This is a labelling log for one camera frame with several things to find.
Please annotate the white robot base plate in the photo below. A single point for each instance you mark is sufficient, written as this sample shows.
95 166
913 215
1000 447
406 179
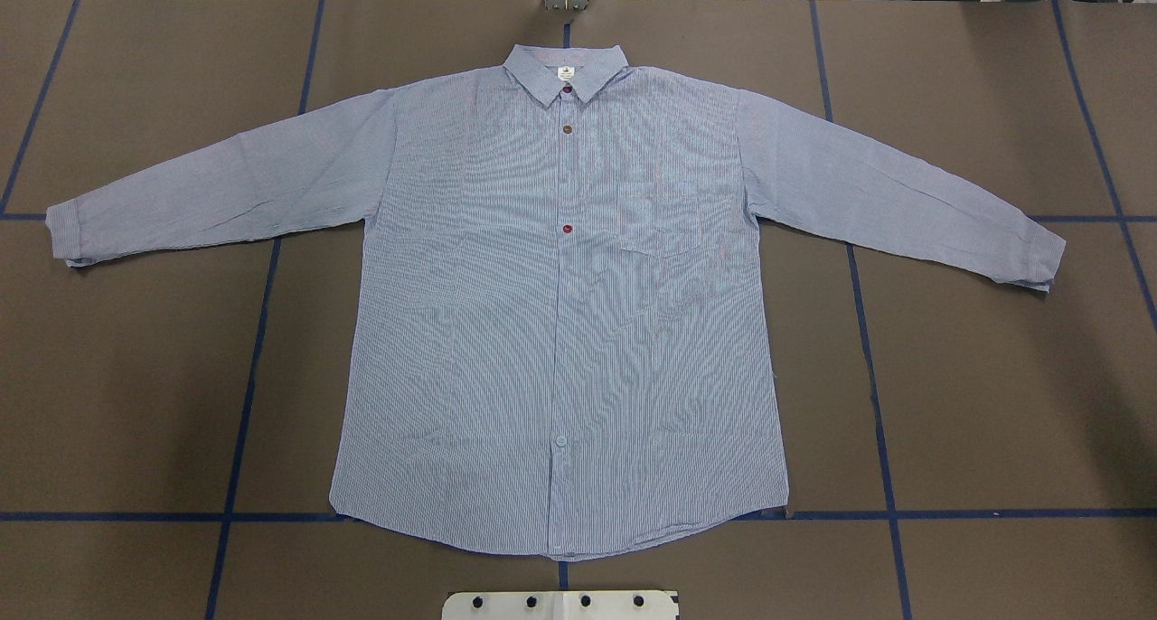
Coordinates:
649 603

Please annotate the blue striped button shirt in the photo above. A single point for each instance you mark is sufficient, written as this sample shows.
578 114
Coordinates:
561 347

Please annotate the brown table mat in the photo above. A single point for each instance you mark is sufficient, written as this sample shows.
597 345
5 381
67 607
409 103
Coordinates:
958 450

